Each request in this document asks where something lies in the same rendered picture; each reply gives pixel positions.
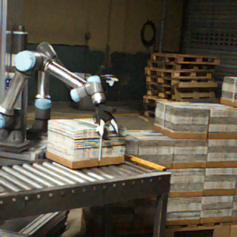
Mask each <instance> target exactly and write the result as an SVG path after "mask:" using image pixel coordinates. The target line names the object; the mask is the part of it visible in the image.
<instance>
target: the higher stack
mask: <svg viewBox="0 0 237 237"><path fill-rule="evenodd" d="M221 96H222V97H221V98H222V99H226V100H231V101H233V102H234V101H236V102H237V78H233V77H224V84H223V86H222V95H221ZM235 190H237V174H236V183H235ZM231 216H232V217H234V216H237V195H233V210H232V215H231ZM229 223H230V233H229V237H237V222H229Z"/></svg>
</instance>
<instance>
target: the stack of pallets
mask: <svg viewBox="0 0 237 237"><path fill-rule="evenodd" d="M159 56H162V58H161V59H159ZM208 59H212V63H209V62H208ZM219 62H220V58H219V57H211V56H197V55H187V54H162V53H151V60H147V67H145V68H144V74H146V77H147V79H146V80H145V81H146V87H145V88H147V95H144V103H143V110H144V116H145V117H154V116H156V115H152V114H153V113H155V112H156V106H157V103H158V102H157V101H168V102H176V98H175V91H174V89H173V84H175V83H177V82H201V80H202V79H204V80H206V82H213V81H214V78H211V73H212V71H215V66H216V64H219ZM156 63H159V66H155V65H156ZM189 65H190V68H189ZM202 65H204V66H207V69H206V70H202ZM153 70H157V73H153ZM169 72H171V73H169ZM185 72H186V73H188V75H185ZM198 72H201V73H204V76H203V77H198ZM154 78H156V79H158V80H153V79H154ZM188 80H190V81H188ZM154 85H158V86H157V87H154ZM154 92H157V93H159V94H155V95H154ZM152 99H155V101H152ZM151 106H153V108H151Z"/></svg>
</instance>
